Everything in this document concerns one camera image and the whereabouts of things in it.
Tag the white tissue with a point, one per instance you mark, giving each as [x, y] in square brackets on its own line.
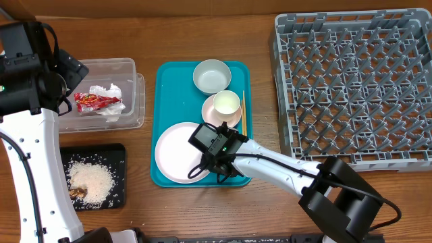
[114, 106]

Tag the white cup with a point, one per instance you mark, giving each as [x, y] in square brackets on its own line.
[226, 103]

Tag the black waste tray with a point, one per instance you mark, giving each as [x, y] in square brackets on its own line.
[98, 152]

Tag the brown food scrap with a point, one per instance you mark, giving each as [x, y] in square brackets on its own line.
[77, 193]

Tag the small pink saucer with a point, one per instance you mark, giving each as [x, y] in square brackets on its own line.
[209, 114]

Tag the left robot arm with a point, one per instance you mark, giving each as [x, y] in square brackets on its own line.
[46, 211]

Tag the pile of white rice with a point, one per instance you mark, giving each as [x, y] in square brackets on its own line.
[91, 182]

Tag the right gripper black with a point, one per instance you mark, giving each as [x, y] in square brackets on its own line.
[205, 164]

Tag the large pink plate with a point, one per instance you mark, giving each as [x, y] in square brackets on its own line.
[175, 157]

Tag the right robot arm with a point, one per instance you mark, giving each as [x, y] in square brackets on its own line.
[339, 201]

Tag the white-green bowl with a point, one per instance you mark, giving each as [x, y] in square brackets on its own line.
[211, 76]

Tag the wooden chopstick right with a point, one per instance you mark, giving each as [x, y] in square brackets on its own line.
[243, 97]

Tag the red snack wrapper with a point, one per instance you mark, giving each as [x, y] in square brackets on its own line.
[87, 102]

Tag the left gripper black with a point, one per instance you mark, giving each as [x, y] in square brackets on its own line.
[72, 70]

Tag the clear plastic bin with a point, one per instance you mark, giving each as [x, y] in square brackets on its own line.
[107, 74]

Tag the grey dishwasher rack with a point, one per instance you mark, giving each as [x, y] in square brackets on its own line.
[355, 85]

